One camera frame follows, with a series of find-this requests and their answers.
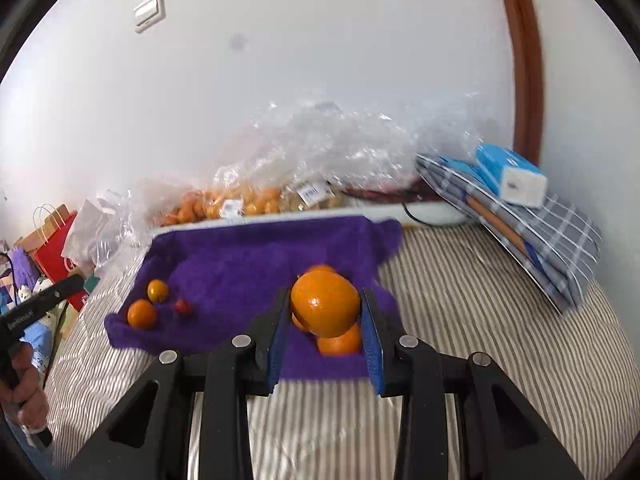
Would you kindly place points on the white light switch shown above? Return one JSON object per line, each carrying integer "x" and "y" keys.
{"x": 149, "y": 11}

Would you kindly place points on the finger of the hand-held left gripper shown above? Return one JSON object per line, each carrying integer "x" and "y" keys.
{"x": 62, "y": 290}

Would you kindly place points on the white plastic bag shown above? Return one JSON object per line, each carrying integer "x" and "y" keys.
{"x": 87, "y": 235}

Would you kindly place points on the red paper bag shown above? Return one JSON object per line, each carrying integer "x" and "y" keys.
{"x": 52, "y": 255}

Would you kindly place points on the folded blue plaid cloth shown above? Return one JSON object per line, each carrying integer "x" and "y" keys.
{"x": 550, "y": 250}

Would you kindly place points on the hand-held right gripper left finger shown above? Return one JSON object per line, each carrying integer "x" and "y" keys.
{"x": 279, "y": 355}

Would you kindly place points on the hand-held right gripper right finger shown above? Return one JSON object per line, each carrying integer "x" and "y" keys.
{"x": 372, "y": 355}

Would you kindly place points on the small orange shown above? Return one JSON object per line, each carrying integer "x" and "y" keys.
{"x": 142, "y": 314}
{"x": 321, "y": 269}
{"x": 157, "y": 290}
{"x": 299, "y": 322}

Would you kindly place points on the large orange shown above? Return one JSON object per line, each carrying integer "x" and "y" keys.
{"x": 325, "y": 307}
{"x": 340, "y": 344}

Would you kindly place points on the striped bed sheet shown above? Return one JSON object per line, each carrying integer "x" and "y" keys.
{"x": 450, "y": 310}

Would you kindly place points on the clear bag of oranges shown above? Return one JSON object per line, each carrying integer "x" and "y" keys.
{"x": 220, "y": 206}

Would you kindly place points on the crumpled clear plastic bags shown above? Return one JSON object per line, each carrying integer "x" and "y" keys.
{"x": 350, "y": 145}

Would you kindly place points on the blue tissue pack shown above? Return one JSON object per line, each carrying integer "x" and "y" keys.
{"x": 510, "y": 175}

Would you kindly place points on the brown wooden door frame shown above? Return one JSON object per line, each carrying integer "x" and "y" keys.
{"x": 522, "y": 60}

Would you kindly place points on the person's blue jeans leg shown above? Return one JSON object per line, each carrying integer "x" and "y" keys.
{"x": 30, "y": 460}

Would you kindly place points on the person's left hand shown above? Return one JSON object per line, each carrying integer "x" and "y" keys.
{"x": 27, "y": 385}

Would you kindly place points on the white patterned cloth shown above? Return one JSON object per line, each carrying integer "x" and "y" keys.
{"x": 27, "y": 294}

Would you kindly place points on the small red tomato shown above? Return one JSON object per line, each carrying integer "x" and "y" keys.
{"x": 183, "y": 307}

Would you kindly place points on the purple towel-lined tray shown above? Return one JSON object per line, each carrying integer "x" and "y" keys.
{"x": 235, "y": 265}

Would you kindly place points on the clear bag of brown fruits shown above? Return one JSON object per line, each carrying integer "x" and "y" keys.
{"x": 310, "y": 197}

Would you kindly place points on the small clear plastic bag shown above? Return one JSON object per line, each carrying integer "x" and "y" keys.
{"x": 127, "y": 220}

